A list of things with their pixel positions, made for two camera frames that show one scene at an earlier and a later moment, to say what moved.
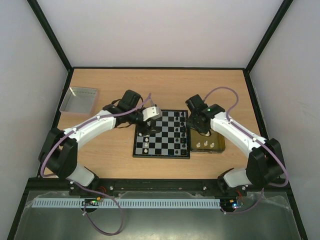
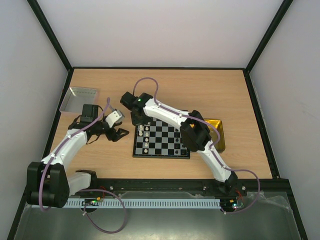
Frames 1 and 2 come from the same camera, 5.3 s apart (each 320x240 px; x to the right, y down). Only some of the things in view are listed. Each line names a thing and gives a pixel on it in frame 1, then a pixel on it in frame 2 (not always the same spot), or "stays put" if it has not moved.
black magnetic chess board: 172,141 stays put
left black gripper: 145,130 -> 110,136
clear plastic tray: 79,101 stays put
